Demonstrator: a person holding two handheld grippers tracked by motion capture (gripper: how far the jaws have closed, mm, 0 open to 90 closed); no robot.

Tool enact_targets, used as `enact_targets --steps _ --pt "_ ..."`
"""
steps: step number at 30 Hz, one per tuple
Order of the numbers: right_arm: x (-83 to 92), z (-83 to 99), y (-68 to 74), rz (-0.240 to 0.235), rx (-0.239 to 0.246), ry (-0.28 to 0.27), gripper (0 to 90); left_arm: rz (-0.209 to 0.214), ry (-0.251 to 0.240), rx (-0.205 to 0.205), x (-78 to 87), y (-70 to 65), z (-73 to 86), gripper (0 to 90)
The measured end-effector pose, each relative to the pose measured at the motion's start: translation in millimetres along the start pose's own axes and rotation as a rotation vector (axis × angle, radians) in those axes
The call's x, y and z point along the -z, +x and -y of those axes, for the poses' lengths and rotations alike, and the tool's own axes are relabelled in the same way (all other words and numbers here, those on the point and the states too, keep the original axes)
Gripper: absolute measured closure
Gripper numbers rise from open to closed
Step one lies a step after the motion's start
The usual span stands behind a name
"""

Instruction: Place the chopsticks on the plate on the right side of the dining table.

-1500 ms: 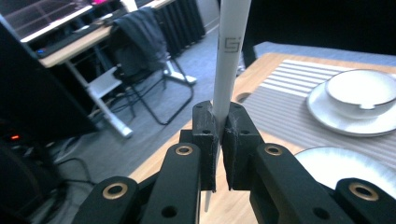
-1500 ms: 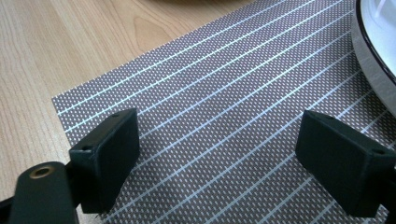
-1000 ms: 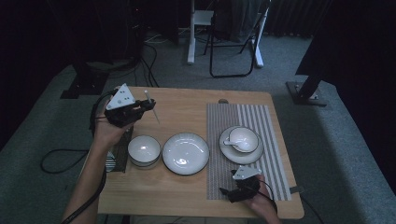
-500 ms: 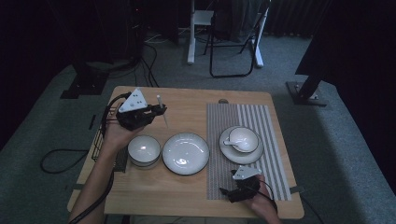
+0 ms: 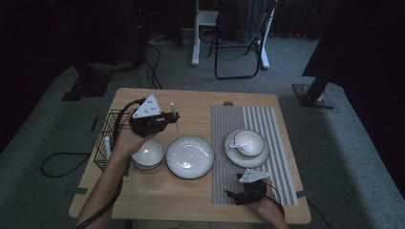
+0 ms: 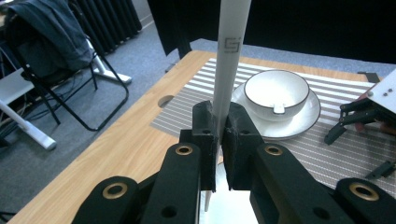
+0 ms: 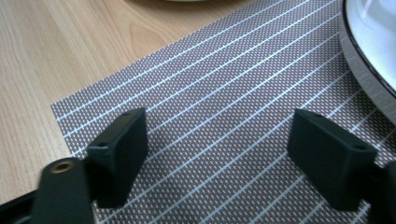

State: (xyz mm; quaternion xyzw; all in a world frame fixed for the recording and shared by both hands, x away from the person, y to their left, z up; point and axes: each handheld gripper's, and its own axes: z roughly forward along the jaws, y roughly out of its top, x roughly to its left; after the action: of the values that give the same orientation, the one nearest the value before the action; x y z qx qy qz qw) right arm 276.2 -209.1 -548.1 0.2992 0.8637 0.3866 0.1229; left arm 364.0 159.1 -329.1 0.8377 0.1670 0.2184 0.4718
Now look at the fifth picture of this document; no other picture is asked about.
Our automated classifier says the black folding chair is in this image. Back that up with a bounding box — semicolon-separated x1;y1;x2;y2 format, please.
207;0;279;81

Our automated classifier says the white plate with dark rim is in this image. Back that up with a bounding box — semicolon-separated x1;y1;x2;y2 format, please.
223;127;271;169
165;135;215;180

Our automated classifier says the white bowl with dark rim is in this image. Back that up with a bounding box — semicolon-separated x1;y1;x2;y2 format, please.
233;129;266;158
130;137;166;174

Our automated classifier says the black wire basket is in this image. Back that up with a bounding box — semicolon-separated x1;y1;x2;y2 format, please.
93;109;132;177

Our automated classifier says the dark curtain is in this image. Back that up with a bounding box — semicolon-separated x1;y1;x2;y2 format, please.
301;0;405;198

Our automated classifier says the grey pleated curtain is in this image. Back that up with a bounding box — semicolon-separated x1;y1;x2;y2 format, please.
270;0;339;40

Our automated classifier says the person's left hand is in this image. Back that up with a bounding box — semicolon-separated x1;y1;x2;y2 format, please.
112;108;158;161

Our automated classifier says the black floor cable bundle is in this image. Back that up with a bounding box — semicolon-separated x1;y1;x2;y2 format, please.
136;31;164;91

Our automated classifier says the right hand-held gripper black cable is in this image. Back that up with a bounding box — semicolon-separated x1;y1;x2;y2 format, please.
263;181;287;218

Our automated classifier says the person's right hand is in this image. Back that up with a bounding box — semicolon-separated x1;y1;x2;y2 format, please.
250;177;287;224

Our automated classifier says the black slanted stand with base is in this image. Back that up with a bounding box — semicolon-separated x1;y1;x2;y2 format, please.
291;55;335;111

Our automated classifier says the black looped floor cable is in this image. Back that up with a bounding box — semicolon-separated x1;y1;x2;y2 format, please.
40;152;92;178

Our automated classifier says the grey striped placemat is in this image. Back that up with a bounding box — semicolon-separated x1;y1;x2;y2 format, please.
211;105;299;206

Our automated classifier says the hand-held gripper black cable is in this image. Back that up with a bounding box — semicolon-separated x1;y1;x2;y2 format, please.
73;97;147;229
263;181;287;218

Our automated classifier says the white floor cable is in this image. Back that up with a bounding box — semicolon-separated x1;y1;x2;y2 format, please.
147;32;174;46

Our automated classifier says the white ceramic spoon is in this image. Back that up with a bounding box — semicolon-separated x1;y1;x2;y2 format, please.
227;142;253;154
103;135;113;161

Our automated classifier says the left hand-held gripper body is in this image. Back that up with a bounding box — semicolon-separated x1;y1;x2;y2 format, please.
128;93;168;138

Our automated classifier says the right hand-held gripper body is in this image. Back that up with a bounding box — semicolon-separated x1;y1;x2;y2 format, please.
233;168;270;206

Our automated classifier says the black stand with flat base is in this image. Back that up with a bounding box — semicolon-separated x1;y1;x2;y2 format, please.
60;60;113;102

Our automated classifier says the left hand-held gripper black cable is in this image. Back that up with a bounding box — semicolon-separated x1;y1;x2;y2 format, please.
73;97;147;229

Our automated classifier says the white desk frame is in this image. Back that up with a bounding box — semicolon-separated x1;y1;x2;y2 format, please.
190;0;277;71

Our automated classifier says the grey jacket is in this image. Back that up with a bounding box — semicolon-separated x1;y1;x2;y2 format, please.
217;0;277;45

